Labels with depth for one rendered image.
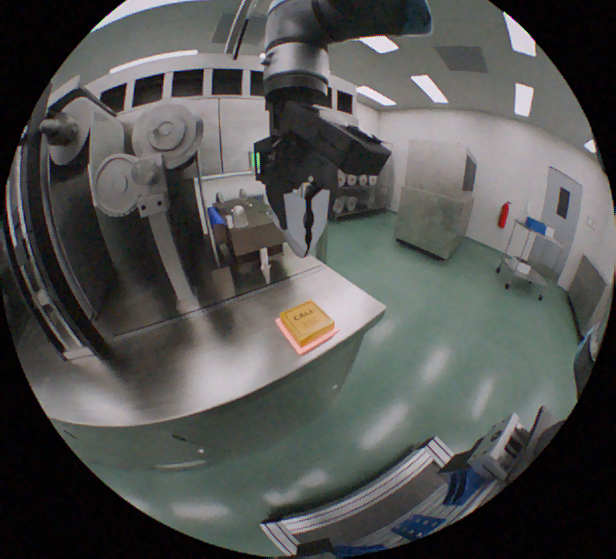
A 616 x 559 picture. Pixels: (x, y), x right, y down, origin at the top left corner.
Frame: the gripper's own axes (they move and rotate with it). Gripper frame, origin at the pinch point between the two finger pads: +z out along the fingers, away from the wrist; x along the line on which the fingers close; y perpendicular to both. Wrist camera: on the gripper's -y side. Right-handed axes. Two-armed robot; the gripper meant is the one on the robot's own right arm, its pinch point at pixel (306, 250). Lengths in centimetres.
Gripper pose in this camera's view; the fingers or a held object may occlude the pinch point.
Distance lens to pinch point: 23.0
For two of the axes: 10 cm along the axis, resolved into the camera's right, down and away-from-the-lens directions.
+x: -8.3, 2.6, -5.0
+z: 0.0, 8.9, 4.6
